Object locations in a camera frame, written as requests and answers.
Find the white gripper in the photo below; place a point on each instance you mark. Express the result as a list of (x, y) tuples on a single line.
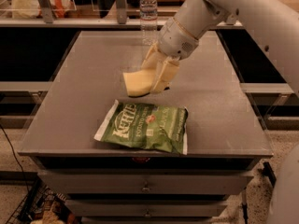
[(176, 40)]

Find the yellow sponge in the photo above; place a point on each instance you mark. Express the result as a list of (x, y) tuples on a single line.
[(139, 83)]

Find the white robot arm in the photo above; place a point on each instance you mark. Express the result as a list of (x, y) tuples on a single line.
[(275, 29)]

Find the green Kettle chip bag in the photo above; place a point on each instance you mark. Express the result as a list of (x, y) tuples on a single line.
[(145, 126)]

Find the white and orange bag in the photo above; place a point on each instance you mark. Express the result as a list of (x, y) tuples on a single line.
[(30, 9)]

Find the clear plastic water bottle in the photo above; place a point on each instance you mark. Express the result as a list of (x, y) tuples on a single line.
[(148, 20)]

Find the grey drawer cabinet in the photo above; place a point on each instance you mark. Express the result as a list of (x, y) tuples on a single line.
[(102, 182)]

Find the upper drawer metal knob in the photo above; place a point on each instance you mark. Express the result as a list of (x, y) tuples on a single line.
[(146, 188)]

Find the drawer metal knob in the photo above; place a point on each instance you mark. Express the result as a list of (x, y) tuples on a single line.
[(147, 214), (146, 188)]

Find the lower drawer metal knob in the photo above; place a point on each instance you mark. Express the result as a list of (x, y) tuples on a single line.
[(147, 214)]

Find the metal shelf rail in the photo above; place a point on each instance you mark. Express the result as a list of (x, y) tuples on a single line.
[(72, 23)]

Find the black wire basket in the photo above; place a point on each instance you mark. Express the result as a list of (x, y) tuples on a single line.
[(42, 206)]

